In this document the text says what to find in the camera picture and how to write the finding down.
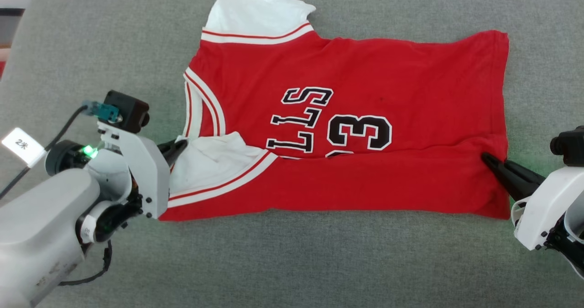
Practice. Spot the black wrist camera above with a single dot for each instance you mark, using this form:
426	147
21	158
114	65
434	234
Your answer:
570	146
127	112

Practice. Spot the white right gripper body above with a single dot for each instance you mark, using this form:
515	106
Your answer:
543	203

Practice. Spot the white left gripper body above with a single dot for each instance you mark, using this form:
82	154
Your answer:
146	171

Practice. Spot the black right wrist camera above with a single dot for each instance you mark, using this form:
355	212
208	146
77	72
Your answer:
570	146

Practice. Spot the red white basketball jersey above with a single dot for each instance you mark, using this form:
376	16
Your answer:
365	70

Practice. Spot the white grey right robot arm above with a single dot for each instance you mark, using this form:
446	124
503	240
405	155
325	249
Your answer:
570	248

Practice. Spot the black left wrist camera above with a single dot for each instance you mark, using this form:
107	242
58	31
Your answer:
127	112

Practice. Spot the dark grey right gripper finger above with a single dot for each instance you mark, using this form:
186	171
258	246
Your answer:
518	190
513	172

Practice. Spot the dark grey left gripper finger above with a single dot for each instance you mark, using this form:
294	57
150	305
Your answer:
173	149

